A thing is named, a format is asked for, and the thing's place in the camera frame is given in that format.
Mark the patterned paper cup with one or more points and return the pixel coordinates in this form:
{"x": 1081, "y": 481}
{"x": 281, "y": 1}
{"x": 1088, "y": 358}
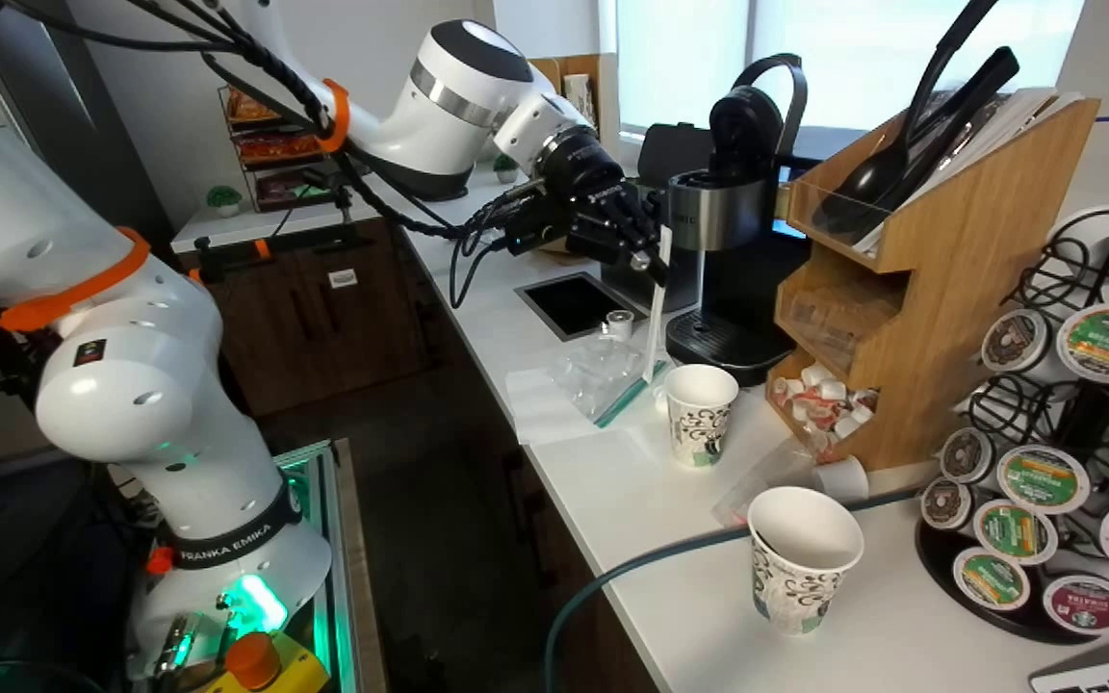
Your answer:
{"x": 804, "y": 564}
{"x": 701, "y": 419}

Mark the brown wooden cabinet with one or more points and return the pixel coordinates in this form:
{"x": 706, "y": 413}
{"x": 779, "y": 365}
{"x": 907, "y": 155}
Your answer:
{"x": 311, "y": 322}

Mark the dark lid coffee pod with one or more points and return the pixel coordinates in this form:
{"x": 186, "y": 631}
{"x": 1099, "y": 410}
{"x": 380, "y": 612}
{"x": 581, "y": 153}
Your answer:
{"x": 963, "y": 458}
{"x": 949, "y": 505}
{"x": 1015, "y": 341}

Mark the steel framed counter chute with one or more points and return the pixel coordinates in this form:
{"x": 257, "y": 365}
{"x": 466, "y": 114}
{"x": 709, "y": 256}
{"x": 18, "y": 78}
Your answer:
{"x": 570, "y": 307}

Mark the orange yellow stop button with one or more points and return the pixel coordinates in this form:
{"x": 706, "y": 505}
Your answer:
{"x": 270, "y": 663}

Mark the black plastic utensil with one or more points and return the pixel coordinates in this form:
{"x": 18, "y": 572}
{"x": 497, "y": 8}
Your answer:
{"x": 972, "y": 103}
{"x": 901, "y": 141}

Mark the black silver pod coffee machine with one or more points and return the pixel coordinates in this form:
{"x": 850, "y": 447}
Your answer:
{"x": 733, "y": 234}

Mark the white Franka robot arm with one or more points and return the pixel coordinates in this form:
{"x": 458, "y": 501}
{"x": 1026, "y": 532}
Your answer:
{"x": 131, "y": 373}

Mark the black white patterned board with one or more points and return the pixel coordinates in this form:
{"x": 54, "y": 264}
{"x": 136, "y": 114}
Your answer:
{"x": 1108, "y": 669}

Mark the bright window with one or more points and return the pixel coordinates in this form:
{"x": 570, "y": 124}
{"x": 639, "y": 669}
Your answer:
{"x": 836, "y": 61}

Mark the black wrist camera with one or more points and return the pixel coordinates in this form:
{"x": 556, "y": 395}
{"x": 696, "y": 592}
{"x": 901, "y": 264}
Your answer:
{"x": 529, "y": 216}

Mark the clear plastic zip bag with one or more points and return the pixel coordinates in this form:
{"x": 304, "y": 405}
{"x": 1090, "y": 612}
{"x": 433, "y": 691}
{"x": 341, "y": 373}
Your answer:
{"x": 606, "y": 381}

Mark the wooden condiment organizer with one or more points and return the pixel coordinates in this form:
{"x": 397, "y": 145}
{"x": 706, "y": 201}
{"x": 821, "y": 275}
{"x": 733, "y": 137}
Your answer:
{"x": 952, "y": 283}

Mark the white creamer cup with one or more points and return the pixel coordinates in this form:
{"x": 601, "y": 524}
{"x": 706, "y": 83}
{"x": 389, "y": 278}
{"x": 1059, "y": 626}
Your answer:
{"x": 819, "y": 381}
{"x": 854, "y": 419}

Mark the dark shelf unit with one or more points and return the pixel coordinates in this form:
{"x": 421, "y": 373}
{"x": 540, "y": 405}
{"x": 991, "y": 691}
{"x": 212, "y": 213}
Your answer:
{"x": 280, "y": 147}

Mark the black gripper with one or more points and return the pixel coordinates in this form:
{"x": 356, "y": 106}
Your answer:
{"x": 597, "y": 198}

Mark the grey coffee pod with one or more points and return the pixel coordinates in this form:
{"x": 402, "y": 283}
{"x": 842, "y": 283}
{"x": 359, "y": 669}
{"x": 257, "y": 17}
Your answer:
{"x": 619, "y": 327}

